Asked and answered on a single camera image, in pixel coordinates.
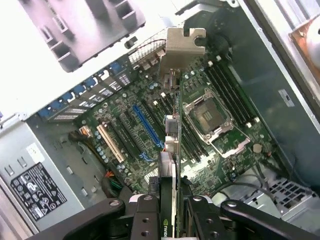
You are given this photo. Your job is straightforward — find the green motherboard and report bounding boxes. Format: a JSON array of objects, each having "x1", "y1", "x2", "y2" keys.
[{"x1": 74, "y1": 32, "x2": 277, "y2": 201}]

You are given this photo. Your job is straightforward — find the black RAM slot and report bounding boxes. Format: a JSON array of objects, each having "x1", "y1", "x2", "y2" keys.
[
  {"x1": 206, "y1": 61, "x2": 251, "y2": 128},
  {"x1": 181, "y1": 117, "x2": 204, "y2": 164},
  {"x1": 214, "y1": 56, "x2": 261, "y2": 124}
]

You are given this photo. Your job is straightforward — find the metal socket cover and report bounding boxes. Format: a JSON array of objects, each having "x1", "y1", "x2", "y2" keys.
[{"x1": 209, "y1": 136, "x2": 251, "y2": 159}]

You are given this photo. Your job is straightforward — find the tall metal disk bay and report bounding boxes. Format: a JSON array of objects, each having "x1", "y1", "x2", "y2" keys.
[{"x1": 217, "y1": 173, "x2": 320, "y2": 223}]

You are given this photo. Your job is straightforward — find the white expansion slot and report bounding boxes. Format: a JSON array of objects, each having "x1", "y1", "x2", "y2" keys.
[{"x1": 96, "y1": 123, "x2": 126, "y2": 164}]

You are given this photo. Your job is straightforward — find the long black expansion slot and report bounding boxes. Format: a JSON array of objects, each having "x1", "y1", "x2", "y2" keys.
[
  {"x1": 104, "y1": 116, "x2": 133, "y2": 160},
  {"x1": 113, "y1": 111, "x2": 143, "y2": 156}
]

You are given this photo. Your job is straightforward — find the blue expansion slot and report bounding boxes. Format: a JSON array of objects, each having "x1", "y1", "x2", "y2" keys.
[{"x1": 132, "y1": 104, "x2": 162, "y2": 149}]

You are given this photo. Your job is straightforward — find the metal CPU socket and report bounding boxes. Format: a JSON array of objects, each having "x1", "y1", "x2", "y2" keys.
[{"x1": 181, "y1": 87, "x2": 235, "y2": 146}]

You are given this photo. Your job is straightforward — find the grey power supply, black label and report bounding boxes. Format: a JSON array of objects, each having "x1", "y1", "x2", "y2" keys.
[{"x1": 0, "y1": 119, "x2": 86, "y2": 235}]

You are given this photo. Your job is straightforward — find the grey open PC case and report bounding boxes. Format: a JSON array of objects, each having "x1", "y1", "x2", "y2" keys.
[{"x1": 0, "y1": 0, "x2": 320, "y2": 240}]

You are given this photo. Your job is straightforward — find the grey printed parts rack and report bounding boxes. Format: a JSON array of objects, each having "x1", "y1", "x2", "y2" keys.
[{"x1": 22, "y1": 0, "x2": 147, "y2": 74}]

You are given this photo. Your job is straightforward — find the brown wooden board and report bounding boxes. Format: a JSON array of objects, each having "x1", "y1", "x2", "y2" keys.
[{"x1": 287, "y1": 15, "x2": 320, "y2": 74}]

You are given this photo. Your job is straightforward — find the red yellow wire bundle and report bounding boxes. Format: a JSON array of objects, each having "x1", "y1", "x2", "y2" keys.
[{"x1": 100, "y1": 169, "x2": 123, "y2": 200}]

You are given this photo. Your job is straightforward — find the braided black yellow power wire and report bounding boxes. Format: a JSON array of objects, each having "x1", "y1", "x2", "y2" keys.
[{"x1": 67, "y1": 125, "x2": 94, "y2": 145}]

